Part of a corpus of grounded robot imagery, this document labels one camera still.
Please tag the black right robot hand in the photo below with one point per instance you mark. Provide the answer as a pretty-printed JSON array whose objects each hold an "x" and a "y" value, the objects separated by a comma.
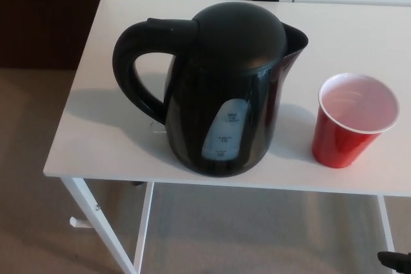
[{"x": 396, "y": 268}]

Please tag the black electric kettle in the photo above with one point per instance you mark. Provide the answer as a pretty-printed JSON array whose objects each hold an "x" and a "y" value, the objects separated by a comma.
[{"x": 224, "y": 62}]

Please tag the dark brown wooden panel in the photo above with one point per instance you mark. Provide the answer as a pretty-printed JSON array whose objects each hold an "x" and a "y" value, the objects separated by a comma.
[{"x": 48, "y": 14}]

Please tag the white metal-frame table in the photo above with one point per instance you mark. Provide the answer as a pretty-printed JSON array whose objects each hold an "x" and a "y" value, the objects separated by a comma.
[{"x": 112, "y": 110}]

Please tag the red plastic cup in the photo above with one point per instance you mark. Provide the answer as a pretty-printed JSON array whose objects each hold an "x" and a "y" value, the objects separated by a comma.
[{"x": 340, "y": 145}]

